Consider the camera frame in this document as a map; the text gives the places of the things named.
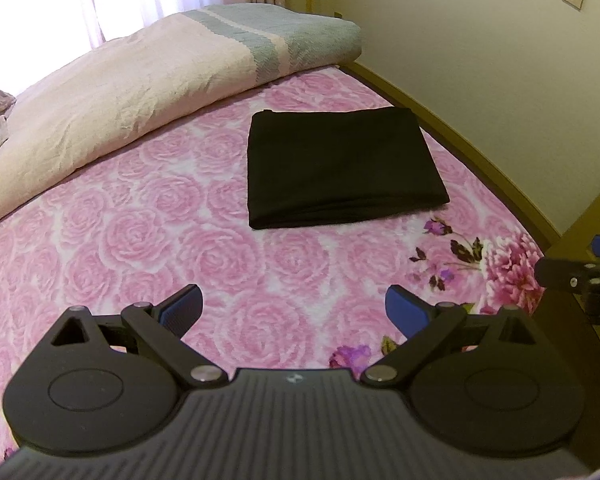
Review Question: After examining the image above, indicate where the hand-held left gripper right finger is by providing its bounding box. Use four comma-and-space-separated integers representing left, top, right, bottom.
361, 284, 558, 388

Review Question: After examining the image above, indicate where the pink floral bedsheet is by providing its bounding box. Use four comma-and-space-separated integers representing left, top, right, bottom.
0, 64, 549, 467

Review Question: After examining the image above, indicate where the wooden bed frame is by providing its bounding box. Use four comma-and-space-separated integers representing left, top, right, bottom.
332, 59, 567, 252

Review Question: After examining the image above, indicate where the black garment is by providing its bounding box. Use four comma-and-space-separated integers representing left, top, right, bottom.
246, 106, 451, 231

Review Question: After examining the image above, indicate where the cream and grey blanket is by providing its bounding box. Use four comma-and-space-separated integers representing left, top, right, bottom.
0, 4, 364, 234

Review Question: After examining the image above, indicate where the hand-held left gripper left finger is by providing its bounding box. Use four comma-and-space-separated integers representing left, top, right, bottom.
30, 283, 227, 388

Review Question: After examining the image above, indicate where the white sheer curtain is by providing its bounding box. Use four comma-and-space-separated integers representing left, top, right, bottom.
0, 0, 253, 92

